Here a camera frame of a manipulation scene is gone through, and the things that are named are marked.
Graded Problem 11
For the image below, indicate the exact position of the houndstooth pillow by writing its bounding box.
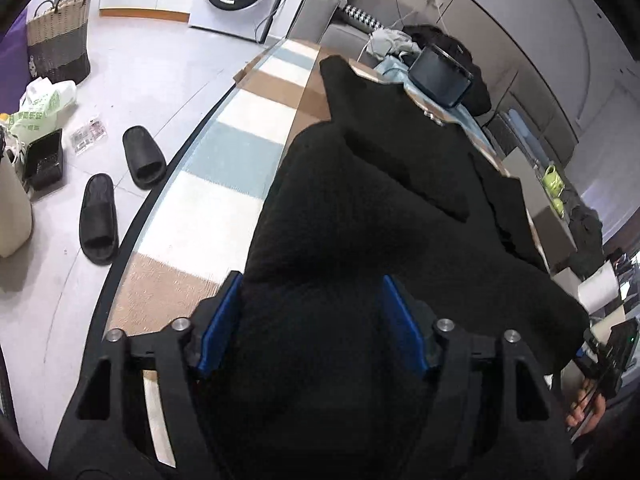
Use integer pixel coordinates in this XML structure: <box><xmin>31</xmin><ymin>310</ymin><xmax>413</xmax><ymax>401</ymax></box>
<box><xmin>340</xmin><ymin>4</ymin><xmax>383</xmax><ymax>28</ymax></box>

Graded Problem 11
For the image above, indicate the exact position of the black fleece garment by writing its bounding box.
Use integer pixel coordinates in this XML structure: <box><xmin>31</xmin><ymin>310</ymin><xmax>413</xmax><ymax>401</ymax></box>
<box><xmin>197</xmin><ymin>55</ymin><xmax>591</xmax><ymax>480</ymax></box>

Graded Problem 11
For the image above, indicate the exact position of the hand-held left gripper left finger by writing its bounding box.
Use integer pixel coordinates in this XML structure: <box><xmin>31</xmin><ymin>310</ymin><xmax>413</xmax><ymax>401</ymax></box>
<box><xmin>47</xmin><ymin>270</ymin><xmax>246</xmax><ymax>480</ymax></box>

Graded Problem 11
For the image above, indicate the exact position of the white washing machine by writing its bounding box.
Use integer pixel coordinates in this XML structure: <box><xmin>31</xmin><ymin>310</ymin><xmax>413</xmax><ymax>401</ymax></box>
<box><xmin>188</xmin><ymin>0</ymin><xmax>296</xmax><ymax>43</ymax></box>

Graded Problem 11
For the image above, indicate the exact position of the dark clothes heap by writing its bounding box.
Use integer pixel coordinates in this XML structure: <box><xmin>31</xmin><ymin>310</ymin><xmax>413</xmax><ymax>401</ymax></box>
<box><xmin>567</xmin><ymin>205</ymin><xmax>608</xmax><ymax>281</ymax></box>

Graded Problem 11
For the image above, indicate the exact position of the grey crumpled cloth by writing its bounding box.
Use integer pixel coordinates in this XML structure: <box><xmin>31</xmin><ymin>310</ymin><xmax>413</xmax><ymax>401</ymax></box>
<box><xmin>367</xmin><ymin>27</ymin><xmax>421</xmax><ymax>58</ymax></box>

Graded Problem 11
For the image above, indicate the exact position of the small clear packet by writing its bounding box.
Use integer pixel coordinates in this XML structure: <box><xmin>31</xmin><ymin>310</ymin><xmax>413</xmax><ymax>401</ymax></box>
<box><xmin>70</xmin><ymin>117</ymin><xmax>108</xmax><ymax>153</ymax></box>

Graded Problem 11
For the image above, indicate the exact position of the pile of black clothes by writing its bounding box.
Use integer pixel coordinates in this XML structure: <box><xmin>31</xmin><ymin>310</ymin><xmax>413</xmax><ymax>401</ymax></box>
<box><xmin>402</xmin><ymin>24</ymin><xmax>493</xmax><ymax>116</ymax></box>

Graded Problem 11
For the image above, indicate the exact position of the grey sofa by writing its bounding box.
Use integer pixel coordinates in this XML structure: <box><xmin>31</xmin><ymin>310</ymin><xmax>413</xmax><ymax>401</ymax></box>
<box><xmin>285</xmin><ymin>0</ymin><xmax>416</xmax><ymax>68</ymax></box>

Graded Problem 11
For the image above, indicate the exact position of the green cup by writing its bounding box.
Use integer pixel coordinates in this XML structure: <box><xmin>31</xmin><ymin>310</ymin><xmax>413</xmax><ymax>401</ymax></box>
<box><xmin>542</xmin><ymin>164</ymin><xmax>566</xmax><ymax>196</ymax></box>

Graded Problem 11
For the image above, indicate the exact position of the black tablet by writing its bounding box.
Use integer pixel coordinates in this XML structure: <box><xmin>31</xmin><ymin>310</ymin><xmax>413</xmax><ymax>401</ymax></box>
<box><xmin>409</xmin><ymin>44</ymin><xmax>474</xmax><ymax>109</ymax></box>

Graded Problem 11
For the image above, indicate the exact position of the black slipper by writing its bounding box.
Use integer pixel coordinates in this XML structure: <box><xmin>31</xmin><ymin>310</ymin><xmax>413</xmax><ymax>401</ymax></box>
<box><xmin>79</xmin><ymin>173</ymin><xmax>120</xmax><ymax>266</ymax></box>
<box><xmin>122</xmin><ymin>126</ymin><xmax>168</xmax><ymax>191</ymax></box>

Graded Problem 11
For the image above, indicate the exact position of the light blue cloth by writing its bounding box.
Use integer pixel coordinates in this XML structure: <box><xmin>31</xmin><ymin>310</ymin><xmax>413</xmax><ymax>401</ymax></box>
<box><xmin>375</xmin><ymin>55</ymin><xmax>491</xmax><ymax>146</ymax></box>

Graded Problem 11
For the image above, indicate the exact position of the purple cloth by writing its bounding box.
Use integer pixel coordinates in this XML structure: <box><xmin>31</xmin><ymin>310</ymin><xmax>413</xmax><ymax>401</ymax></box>
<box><xmin>0</xmin><ymin>10</ymin><xmax>28</xmax><ymax>106</ymax></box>

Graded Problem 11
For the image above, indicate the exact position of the black plastic tray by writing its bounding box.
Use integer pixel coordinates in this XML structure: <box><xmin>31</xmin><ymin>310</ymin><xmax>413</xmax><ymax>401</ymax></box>
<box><xmin>24</xmin><ymin>128</ymin><xmax>65</xmax><ymax>192</ymax></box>

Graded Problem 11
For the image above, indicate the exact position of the person's right hand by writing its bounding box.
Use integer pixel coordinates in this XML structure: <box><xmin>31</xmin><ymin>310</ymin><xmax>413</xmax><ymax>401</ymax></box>
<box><xmin>565</xmin><ymin>380</ymin><xmax>608</xmax><ymax>433</ymax></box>

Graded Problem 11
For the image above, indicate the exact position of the checked table mat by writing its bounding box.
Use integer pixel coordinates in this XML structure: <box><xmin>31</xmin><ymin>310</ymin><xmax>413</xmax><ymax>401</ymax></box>
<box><xmin>107</xmin><ymin>39</ymin><xmax>546</xmax><ymax>466</ymax></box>

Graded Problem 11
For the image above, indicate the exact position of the white box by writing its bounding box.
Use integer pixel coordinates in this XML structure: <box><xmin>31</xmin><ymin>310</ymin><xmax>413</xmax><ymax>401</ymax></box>
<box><xmin>577</xmin><ymin>262</ymin><xmax>623</xmax><ymax>316</ymax></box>

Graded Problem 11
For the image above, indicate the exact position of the green and white plastic bag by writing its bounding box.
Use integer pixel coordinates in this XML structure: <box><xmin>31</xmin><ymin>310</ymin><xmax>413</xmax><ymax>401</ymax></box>
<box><xmin>10</xmin><ymin>77</ymin><xmax>78</xmax><ymax>143</ymax></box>

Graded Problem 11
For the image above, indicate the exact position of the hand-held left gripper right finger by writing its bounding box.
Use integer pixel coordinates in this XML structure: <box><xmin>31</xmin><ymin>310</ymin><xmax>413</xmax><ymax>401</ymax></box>
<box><xmin>381</xmin><ymin>274</ymin><xmax>581</xmax><ymax>480</ymax></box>

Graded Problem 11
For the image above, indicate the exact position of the woven two-tone basket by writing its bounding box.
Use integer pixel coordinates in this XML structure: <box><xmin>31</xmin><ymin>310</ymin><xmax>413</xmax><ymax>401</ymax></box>
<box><xmin>26</xmin><ymin>0</ymin><xmax>93</xmax><ymax>86</ymax></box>

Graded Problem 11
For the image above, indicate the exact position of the cream bag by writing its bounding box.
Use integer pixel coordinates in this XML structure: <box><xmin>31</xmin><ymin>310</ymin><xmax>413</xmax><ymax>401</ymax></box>
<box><xmin>0</xmin><ymin>150</ymin><xmax>33</xmax><ymax>258</ymax></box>

